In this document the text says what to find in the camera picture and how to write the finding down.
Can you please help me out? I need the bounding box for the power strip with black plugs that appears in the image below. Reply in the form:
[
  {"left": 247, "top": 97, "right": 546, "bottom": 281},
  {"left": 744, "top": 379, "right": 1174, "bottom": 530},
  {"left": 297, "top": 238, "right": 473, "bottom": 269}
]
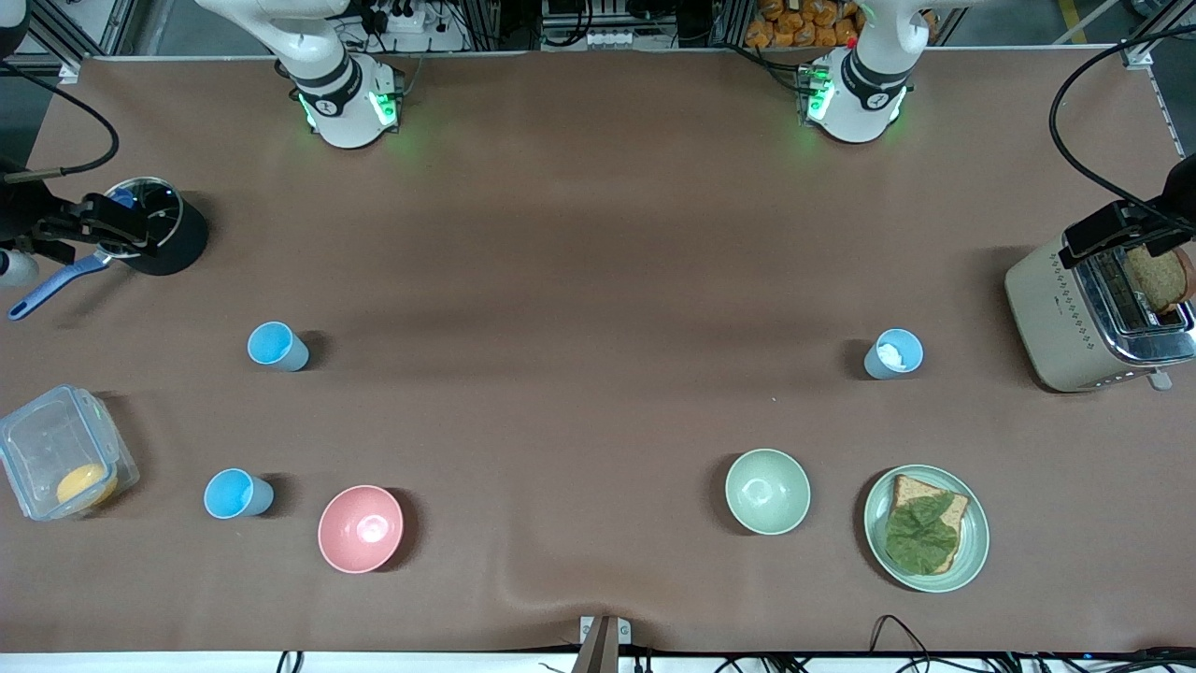
[{"left": 360, "top": 0, "right": 428, "bottom": 35}]

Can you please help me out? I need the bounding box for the green lettuce leaf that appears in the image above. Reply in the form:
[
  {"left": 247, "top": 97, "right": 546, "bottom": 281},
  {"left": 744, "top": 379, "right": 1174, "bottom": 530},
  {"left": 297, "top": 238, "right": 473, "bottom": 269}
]
[{"left": 885, "top": 494, "right": 961, "bottom": 575}]

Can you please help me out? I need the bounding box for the brown toast slice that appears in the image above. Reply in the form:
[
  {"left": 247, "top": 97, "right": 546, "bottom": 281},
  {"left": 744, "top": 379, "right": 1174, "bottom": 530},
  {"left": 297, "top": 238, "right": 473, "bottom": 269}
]
[{"left": 1124, "top": 245, "right": 1195, "bottom": 315}]

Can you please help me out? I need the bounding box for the metal table edge bracket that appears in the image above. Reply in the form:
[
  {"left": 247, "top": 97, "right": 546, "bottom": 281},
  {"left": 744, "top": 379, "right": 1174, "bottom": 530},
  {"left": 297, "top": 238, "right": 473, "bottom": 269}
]
[{"left": 572, "top": 615, "right": 633, "bottom": 673}]

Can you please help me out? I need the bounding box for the pale green bowl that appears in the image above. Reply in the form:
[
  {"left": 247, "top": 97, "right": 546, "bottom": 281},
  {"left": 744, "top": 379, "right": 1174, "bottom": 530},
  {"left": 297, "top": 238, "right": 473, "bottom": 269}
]
[{"left": 725, "top": 449, "right": 812, "bottom": 537}]

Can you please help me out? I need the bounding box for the pale green plate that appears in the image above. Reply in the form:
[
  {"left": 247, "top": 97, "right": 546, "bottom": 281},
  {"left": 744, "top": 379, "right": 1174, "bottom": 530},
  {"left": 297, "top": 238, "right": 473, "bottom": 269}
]
[{"left": 863, "top": 465, "right": 990, "bottom": 594}]

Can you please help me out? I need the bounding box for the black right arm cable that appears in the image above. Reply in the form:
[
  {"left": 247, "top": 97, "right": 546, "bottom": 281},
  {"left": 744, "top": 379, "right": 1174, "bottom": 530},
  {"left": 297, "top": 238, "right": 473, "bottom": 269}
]
[{"left": 0, "top": 61, "right": 121, "bottom": 181}]

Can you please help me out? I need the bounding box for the aluminium frame profile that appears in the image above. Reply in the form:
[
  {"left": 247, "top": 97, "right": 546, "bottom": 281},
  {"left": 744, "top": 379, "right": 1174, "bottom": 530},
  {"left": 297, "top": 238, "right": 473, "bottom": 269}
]
[{"left": 26, "top": 0, "right": 141, "bottom": 59}]

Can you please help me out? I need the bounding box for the brown bread slice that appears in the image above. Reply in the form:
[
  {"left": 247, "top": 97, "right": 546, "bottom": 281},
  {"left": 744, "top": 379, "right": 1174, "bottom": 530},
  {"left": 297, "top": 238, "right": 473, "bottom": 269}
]
[{"left": 886, "top": 474, "right": 971, "bottom": 575}]

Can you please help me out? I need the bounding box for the black looped floor cable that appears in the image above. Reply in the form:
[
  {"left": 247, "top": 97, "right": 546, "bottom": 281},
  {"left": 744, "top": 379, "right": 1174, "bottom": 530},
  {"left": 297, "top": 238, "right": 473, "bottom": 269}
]
[{"left": 871, "top": 614, "right": 937, "bottom": 673}]

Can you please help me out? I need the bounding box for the blue plastic cup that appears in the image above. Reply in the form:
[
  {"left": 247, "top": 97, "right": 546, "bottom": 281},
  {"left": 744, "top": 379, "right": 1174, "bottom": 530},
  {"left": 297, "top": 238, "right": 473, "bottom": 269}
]
[
  {"left": 247, "top": 322, "right": 310, "bottom": 373},
  {"left": 204, "top": 468, "right": 275, "bottom": 520},
  {"left": 863, "top": 328, "right": 925, "bottom": 380}
]

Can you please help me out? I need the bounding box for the beige and chrome toaster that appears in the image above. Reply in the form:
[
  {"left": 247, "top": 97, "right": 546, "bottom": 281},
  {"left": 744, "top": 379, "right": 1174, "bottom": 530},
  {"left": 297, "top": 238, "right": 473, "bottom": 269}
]
[{"left": 1005, "top": 234, "right": 1196, "bottom": 394}]

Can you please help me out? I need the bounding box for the bag of orange buns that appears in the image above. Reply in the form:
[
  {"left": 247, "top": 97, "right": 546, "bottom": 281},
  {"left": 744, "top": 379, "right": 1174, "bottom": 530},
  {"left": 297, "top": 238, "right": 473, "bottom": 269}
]
[{"left": 745, "top": 0, "right": 862, "bottom": 50}]

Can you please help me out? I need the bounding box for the orange food piece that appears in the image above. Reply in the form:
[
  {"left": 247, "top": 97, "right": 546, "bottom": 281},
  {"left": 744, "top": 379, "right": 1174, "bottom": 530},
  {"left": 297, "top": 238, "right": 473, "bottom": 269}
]
[{"left": 56, "top": 465, "right": 119, "bottom": 510}]

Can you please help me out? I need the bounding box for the pink bowl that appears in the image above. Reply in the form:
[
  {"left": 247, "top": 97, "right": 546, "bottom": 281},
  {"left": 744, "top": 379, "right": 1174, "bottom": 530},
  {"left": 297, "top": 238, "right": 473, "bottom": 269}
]
[{"left": 318, "top": 484, "right": 405, "bottom": 574}]

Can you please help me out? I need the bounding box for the clear plastic food container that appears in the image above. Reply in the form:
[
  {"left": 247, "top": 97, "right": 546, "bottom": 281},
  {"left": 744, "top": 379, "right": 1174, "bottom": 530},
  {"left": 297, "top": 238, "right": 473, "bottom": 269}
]
[{"left": 0, "top": 385, "right": 141, "bottom": 522}]

